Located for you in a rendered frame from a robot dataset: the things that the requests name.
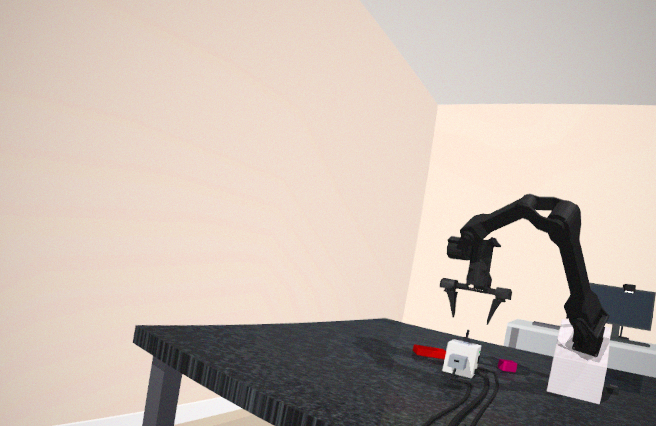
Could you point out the red rectangular block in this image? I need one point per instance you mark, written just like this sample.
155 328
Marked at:
429 351

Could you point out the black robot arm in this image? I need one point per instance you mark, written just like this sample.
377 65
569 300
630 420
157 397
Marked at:
563 226

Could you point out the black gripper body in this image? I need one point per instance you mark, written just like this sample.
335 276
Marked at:
478 275

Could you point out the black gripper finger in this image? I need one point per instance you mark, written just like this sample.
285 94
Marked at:
494 306
452 295

